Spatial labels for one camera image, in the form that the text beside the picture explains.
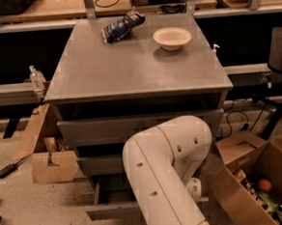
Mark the grey bottom drawer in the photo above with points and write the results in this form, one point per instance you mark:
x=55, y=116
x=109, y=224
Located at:
x=113, y=198

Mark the grey drawer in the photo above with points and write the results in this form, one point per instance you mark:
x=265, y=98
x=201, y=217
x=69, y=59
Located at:
x=106, y=130
x=113, y=198
x=101, y=165

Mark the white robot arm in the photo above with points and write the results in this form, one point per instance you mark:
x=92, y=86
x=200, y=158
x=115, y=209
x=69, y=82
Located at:
x=159, y=163

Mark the grey middle drawer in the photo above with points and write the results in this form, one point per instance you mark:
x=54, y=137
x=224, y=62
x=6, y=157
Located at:
x=101, y=165

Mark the grey top drawer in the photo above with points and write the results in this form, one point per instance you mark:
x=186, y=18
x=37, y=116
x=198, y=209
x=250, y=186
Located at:
x=106, y=130

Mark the grey drawer cabinet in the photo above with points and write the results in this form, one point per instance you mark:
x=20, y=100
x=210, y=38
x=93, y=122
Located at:
x=135, y=76

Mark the red apple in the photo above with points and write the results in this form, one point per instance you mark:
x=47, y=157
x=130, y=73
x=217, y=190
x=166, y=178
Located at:
x=264, y=185

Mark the green snack packet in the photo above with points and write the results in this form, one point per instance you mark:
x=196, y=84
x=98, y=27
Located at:
x=268, y=200

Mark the cardboard box right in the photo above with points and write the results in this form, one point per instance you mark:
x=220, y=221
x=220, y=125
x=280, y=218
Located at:
x=256, y=158

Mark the cardboard box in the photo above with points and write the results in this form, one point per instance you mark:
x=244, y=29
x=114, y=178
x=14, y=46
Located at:
x=256, y=158
x=42, y=143

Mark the cardboard box left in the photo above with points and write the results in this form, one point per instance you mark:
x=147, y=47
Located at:
x=42, y=143

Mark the white paper bowl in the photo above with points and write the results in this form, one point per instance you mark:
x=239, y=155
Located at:
x=172, y=38

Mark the black office chair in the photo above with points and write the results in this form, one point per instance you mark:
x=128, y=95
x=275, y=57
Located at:
x=275, y=65

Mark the blue chip bag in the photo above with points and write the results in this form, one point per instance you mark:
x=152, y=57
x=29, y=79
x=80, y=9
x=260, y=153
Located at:
x=118, y=29

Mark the black power adapter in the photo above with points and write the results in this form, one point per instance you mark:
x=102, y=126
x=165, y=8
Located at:
x=7, y=170

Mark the clear plastic bottle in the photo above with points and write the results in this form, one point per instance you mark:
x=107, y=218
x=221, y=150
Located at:
x=36, y=77

